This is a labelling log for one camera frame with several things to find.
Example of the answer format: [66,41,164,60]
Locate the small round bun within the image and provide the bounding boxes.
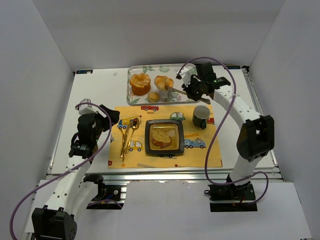
[147,91,160,103]

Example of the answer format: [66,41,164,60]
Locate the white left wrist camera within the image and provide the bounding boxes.
[75,98,99,116]

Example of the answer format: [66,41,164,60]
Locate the black square plate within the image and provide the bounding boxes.
[144,119,185,158]

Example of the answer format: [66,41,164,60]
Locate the large orange bundt cake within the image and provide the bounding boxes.
[129,72,151,96]

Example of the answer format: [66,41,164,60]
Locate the gold knife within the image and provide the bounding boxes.
[120,120,136,161]

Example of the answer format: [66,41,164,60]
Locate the blue label sticker left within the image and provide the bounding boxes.
[75,69,93,75]

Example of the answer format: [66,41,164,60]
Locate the white leaf-pattern tray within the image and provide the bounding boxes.
[126,64,195,106]

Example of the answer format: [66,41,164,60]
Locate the gold spoon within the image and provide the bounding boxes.
[124,117,140,154]

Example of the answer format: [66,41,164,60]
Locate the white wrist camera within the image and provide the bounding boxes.
[175,66,197,87]
[75,98,99,116]

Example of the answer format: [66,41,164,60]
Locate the twisted orange-white bread roll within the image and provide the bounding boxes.
[154,75,174,91]

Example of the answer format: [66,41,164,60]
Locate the gold fork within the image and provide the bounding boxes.
[120,120,132,161]

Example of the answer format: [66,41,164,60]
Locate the dark green mug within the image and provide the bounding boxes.
[192,105,211,130]

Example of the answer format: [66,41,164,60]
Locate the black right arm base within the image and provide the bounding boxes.
[203,181,258,213]

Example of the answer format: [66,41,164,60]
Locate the blue label sticker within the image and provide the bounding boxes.
[75,69,93,75]
[226,65,241,70]

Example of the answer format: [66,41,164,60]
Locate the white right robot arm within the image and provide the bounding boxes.
[176,62,275,187]

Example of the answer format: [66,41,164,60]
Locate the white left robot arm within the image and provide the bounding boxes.
[31,102,120,240]

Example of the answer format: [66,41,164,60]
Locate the blue label sticker right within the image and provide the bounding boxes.
[226,65,241,70]

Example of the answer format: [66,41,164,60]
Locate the yellow vehicle-print placemat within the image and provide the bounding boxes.
[108,105,216,169]

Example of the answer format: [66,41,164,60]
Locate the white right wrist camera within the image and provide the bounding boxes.
[175,66,197,87]

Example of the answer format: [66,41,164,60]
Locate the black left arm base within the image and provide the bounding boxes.
[81,174,124,210]

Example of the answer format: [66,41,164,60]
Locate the sliced bread piece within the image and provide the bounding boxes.
[151,128,172,148]

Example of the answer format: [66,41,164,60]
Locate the silver metal tongs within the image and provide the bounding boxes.
[165,86,211,105]

